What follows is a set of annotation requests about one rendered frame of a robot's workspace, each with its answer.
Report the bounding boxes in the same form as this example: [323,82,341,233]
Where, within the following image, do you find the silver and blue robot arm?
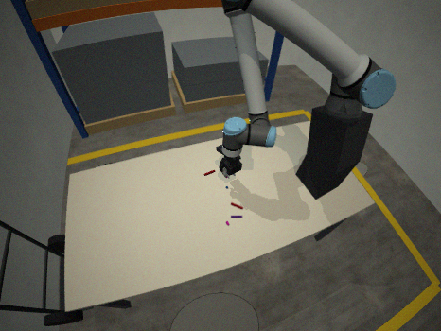
[216,0,396,158]

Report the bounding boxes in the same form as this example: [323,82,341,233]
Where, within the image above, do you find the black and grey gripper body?
[220,156,242,176]

